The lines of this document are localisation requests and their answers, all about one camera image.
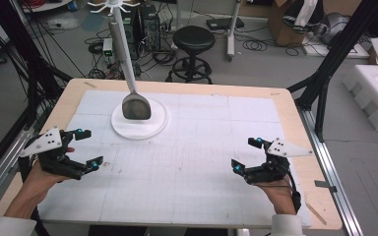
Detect black computer tower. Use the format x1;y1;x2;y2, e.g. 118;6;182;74
140;4;161;52

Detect white flat board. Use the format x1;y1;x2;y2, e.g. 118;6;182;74
303;32;370;60

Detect cardboard box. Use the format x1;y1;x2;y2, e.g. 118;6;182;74
268;0;306;47

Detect white foam packaging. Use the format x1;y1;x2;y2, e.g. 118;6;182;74
343;64;378;132

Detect aluminium rail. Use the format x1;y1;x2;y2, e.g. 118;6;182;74
0;129;33;214
296;106;363;236

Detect grey round device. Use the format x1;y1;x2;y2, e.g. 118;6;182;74
314;12;351;45

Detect small white device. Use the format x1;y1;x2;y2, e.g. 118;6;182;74
102;37;114;57

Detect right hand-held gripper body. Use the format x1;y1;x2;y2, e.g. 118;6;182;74
242;137;314;185

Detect black metal frame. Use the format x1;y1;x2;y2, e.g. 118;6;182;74
0;0;73;185
286;0;378;142

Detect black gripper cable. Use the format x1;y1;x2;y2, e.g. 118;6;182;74
262;171;303;213

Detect person's left hand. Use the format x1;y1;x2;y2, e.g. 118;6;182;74
23;163;72;201

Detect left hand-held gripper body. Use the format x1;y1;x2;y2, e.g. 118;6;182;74
18;126;87;181

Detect black and white jacket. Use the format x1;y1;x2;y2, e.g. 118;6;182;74
282;0;325;34

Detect black floor cables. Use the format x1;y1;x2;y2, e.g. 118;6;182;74
85;28;301;82

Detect white grid mat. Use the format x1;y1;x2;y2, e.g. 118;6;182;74
37;89;313;229

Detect white utensil rack stand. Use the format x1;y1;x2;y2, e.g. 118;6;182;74
87;0;170;142

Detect black flat device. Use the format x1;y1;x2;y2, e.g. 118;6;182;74
206;17;245;31

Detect black round stool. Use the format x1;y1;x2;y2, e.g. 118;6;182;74
164;25;217;86

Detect person's right hand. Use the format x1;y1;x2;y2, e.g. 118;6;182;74
259;180;297;210

